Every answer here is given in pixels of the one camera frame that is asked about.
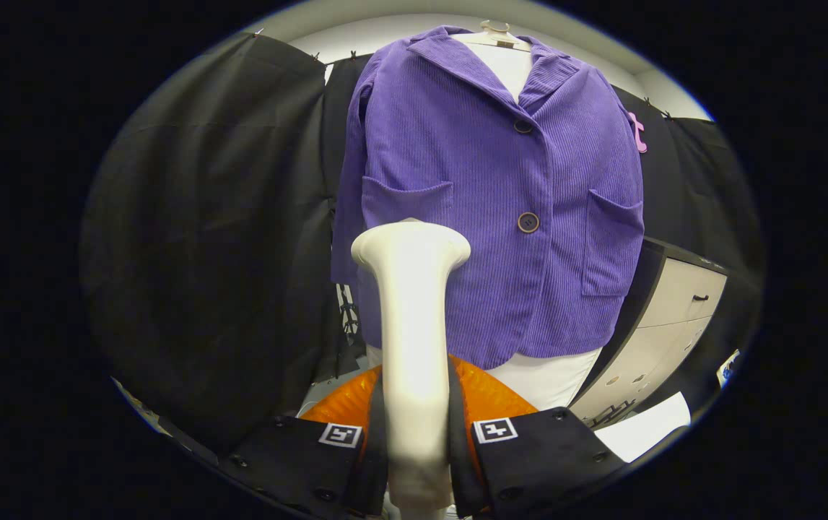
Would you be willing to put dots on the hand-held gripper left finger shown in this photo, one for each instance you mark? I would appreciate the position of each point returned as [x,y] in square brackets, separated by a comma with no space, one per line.
[376,477]

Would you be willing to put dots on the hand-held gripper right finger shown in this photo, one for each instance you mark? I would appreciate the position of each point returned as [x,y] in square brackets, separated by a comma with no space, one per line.
[460,477]

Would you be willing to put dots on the cream garment steamer head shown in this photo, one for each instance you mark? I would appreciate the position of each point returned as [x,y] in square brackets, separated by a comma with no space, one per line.
[414,339]

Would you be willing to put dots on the white dress form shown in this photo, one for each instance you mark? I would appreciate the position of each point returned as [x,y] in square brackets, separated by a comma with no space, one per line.
[543,379]

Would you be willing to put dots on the white paper sheet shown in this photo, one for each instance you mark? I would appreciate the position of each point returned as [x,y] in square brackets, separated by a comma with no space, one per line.
[645,430]

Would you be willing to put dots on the beige cabinet with dark top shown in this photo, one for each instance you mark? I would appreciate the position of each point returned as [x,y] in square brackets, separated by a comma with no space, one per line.
[666,339]

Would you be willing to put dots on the metal stand frame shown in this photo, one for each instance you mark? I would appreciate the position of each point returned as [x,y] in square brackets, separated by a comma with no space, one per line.
[347,310]

